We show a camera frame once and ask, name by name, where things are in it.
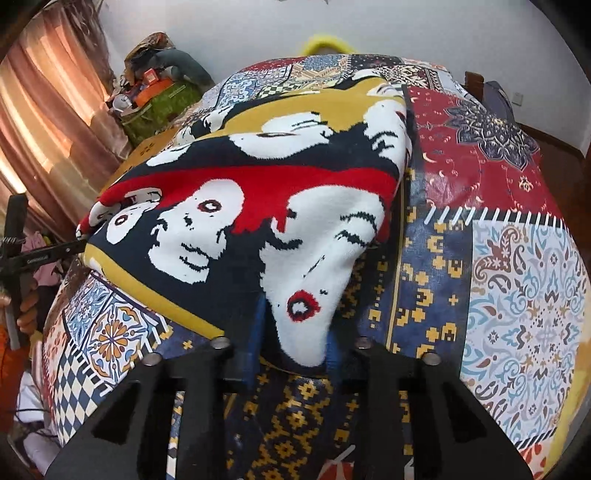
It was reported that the dark backpack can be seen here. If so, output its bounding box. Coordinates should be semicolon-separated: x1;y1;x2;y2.
480;80;516;123

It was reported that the yellow foam tube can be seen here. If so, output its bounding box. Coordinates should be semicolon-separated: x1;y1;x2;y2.
299;34;355;56

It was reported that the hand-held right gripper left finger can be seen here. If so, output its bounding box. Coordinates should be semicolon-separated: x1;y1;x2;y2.
44;318;269;480

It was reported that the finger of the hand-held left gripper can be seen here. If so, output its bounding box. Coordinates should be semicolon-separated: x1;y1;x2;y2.
18;240;89;274

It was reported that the green patterned bag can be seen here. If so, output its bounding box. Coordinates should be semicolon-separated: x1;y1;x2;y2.
121;80;204;147

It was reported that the patchwork printed blanket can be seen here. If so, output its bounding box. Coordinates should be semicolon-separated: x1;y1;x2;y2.
41;53;591;480

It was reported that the pile of white bags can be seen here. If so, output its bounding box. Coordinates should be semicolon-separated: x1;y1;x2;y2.
14;369;62;462

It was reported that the grey plush pillow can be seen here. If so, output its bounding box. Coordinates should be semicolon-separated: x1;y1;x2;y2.
154;48;215;86

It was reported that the pink cloth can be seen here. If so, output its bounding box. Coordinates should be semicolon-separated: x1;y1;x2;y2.
23;233;70;288

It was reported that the brown striped curtain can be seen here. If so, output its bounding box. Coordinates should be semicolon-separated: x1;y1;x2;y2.
0;4;122;241

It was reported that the face print knitted sweater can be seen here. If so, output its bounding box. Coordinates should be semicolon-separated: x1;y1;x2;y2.
76;76;414;374

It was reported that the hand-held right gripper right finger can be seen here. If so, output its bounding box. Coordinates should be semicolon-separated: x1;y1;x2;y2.
328;330;534;480

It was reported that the person's left hand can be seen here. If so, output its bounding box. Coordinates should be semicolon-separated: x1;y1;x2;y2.
17;277;41;337

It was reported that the orange box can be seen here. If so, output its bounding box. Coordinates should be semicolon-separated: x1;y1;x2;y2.
136;76;174;105

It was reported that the person's left forearm orange sleeve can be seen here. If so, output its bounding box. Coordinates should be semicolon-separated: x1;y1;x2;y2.
0;340;33;433

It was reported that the pile of clothes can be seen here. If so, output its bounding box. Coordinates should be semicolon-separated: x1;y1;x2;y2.
124;32;176;70

